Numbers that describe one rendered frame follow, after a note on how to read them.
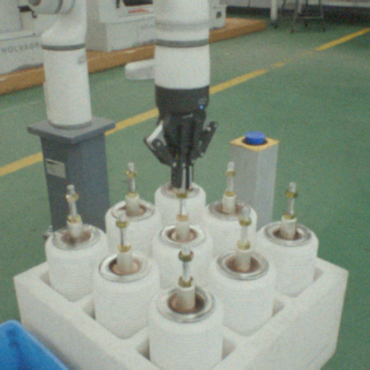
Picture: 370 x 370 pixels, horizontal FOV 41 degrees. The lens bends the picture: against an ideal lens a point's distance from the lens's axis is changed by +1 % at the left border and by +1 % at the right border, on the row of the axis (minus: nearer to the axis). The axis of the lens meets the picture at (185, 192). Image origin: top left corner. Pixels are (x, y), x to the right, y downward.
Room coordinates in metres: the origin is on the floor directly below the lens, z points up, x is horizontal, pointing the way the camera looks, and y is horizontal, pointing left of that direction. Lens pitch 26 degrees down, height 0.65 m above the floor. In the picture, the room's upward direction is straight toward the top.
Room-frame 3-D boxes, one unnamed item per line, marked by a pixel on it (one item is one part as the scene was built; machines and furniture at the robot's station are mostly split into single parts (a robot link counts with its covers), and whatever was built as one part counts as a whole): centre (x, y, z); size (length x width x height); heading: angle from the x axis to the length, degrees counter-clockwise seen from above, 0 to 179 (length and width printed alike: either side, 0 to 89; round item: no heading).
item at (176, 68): (0.68, 0.02, 0.53); 0.11 x 0.09 x 0.06; 44
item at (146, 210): (0.75, 0.09, 0.25); 0.08 x 0.08 x 0.01
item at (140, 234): (0.75, 0.09, 0.16); 0.10 x 0.10 x 0.18
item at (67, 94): (1.09, 0.26, 0.39); 0.09 x 0.09 x 0.17; 55
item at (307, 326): (0.66, 0.00, 0.09); 0.39 x 0.39 x 0.18; 47
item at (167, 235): (0.66, 0.00, 0.25); 0.08 x 0.08 x 0.01
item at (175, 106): (0.66, 0.00, 0.45); 0.08 x 0.08 x 0.09
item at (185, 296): (0.50, 0.00, 0.26); 0.02 x 0.02 x 0.03
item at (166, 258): (0.66, 0.00, 0.16); 0.10 x 0.10 x 0.18
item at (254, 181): (0.93, -0.14, 0.16); 0.07 x 0.07 x 0.31; 47
